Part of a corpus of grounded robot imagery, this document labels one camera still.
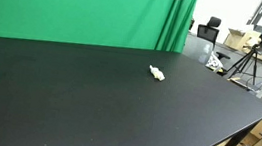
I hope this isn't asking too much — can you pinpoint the black camera tripod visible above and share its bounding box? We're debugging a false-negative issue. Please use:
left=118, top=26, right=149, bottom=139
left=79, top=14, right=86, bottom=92
left=225, top=40, right=262, bottom=86

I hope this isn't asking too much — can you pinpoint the white yellow bunny toy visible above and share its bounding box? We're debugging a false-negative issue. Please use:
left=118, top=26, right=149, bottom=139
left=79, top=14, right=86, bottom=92
left=147, top=64, right=167, bottom=82

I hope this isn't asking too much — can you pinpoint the grey mesh chair back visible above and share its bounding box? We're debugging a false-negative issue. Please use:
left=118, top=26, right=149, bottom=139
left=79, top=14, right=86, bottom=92
left=181, top=33, right=216, bottom=67

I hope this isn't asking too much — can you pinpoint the black office chair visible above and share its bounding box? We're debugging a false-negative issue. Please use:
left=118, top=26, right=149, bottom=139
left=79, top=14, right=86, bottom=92
left=193, top=14, right=236, bottom=62

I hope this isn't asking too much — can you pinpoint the open cardboard box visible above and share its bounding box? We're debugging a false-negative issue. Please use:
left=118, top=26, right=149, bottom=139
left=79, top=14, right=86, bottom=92
left=223, top=26, right=262, bottom=55

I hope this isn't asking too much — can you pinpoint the green backdrop curtain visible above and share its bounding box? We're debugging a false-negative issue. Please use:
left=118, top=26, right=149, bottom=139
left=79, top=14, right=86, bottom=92
left=0, top=0, right=199, bottom=62

